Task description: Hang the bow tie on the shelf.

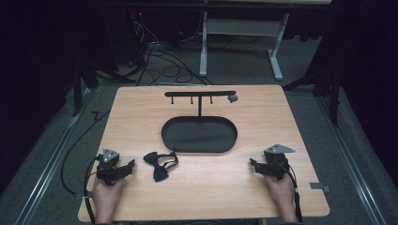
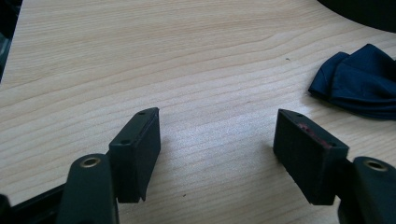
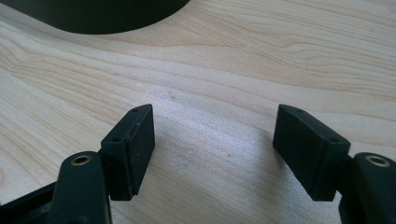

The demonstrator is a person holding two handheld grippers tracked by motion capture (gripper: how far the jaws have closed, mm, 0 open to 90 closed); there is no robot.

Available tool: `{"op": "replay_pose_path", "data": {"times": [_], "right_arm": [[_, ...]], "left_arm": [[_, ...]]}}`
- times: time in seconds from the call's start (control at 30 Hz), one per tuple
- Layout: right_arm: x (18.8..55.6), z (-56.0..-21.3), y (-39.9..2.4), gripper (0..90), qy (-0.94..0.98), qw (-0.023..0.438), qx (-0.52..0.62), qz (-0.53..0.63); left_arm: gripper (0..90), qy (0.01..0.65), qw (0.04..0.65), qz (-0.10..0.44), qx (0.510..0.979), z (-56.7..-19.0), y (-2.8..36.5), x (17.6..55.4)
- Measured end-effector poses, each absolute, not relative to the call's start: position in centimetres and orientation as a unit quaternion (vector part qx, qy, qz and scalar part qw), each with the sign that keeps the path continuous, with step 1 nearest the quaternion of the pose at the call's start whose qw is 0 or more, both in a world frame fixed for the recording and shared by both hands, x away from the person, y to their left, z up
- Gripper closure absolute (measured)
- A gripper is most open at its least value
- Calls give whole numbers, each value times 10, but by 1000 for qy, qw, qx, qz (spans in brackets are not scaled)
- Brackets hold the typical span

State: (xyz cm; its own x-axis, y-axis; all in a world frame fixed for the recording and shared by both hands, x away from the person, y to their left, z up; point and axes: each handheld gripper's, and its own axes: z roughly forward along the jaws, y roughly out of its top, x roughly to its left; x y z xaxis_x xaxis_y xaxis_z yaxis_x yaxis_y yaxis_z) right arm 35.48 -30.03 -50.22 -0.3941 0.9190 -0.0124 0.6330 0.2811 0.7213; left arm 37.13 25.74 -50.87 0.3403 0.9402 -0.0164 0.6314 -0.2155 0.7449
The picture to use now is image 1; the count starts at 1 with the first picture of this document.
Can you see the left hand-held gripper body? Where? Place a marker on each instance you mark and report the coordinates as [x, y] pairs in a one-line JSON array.
[[108, 164]]

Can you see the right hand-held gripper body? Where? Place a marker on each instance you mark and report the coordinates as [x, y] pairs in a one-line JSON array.
[[277, 161]]

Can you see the person's left hand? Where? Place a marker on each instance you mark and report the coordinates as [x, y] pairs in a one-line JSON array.
[[105, 195]]

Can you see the person's right hand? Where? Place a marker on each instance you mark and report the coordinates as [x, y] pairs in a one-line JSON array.
[[280, 190]]

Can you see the black bow tie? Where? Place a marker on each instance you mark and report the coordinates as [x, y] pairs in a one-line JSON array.
[[159, 165]]

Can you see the black hook stand with tray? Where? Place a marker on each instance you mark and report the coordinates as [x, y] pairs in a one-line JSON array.
[[199, 134]]

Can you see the grey clip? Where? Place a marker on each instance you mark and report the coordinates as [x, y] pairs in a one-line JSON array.
[[232, 98]]

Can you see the black tripod stand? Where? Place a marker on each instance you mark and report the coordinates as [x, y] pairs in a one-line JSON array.
[[325, 84], [90, 75]]

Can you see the grey table bracket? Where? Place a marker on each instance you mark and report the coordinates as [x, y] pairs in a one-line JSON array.
[[319, 187]]

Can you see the metal floor rail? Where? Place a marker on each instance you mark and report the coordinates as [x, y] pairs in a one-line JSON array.
[[53, 162], [350, 156]]

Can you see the white desk frame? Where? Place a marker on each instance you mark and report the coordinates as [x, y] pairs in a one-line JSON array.
[[241, 29]]

